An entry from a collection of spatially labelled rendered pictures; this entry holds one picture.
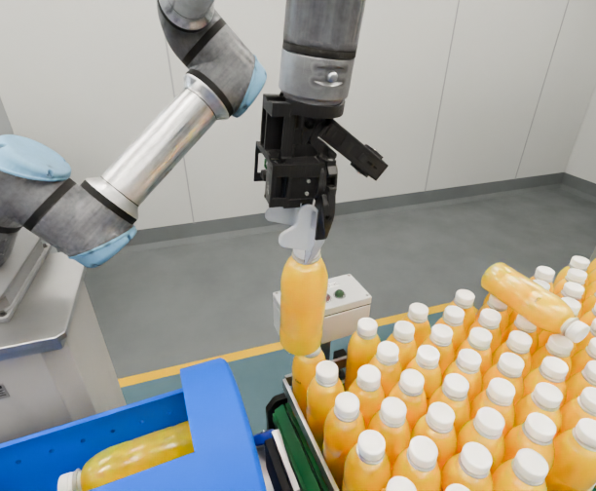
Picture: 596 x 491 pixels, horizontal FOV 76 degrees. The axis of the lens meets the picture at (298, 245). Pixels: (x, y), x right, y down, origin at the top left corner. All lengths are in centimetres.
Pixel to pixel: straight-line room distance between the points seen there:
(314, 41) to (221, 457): 43
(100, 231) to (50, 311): 20
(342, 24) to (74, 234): 57
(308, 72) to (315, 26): 4
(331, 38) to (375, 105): 316
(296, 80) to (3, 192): 54
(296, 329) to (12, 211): 51
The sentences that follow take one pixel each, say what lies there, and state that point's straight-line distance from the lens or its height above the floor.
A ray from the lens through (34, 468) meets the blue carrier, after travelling 77.
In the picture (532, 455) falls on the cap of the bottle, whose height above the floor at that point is 110.
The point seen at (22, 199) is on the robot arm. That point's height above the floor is 137.
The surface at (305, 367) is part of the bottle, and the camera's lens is 76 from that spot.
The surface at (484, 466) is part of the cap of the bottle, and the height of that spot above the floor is 110.
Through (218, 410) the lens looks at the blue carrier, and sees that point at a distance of 49.
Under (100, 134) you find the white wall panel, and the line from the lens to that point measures 318.
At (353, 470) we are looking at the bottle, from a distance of 65.
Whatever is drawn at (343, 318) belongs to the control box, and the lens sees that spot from 86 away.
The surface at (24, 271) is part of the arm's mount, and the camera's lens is 98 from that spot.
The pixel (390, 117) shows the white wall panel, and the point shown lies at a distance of 365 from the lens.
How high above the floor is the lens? 162
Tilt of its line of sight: 30 degrees down
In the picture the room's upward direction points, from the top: straight up
